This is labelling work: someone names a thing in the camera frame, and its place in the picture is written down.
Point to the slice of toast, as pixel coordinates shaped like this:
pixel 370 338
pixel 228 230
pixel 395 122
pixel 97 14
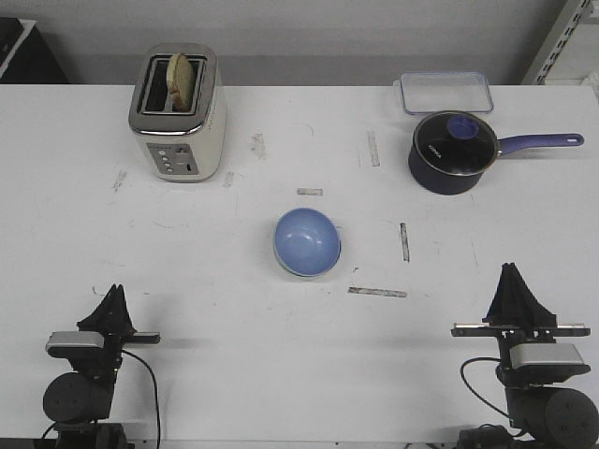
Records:
pixel 179 79

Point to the blue bowl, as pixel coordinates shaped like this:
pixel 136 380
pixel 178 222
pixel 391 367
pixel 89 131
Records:
pixel 303 224

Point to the dark blue saucepan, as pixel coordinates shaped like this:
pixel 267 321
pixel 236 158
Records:
pixel 449 185

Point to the white slotted shelf upright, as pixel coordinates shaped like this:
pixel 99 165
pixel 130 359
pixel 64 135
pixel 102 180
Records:
pixel 568 54

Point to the clear plastic food container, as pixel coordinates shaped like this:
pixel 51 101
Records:
pixel 421 93

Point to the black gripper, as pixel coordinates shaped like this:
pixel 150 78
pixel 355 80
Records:
pixel 529 312
pixel 110 316

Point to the cream and chrome toaster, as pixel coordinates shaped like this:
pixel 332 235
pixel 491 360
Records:
pixel 179 146

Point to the black box in corner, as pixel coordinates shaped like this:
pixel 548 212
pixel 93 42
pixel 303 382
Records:
pixel 26 58

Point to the glass pot lid blue knob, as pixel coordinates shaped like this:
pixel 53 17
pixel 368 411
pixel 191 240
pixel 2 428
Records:
pixel 456 143

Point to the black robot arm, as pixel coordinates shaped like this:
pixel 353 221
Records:
pixel 79 402
pixel 548 416

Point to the green bowl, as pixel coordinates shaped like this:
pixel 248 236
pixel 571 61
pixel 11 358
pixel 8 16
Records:
pixel 307 259

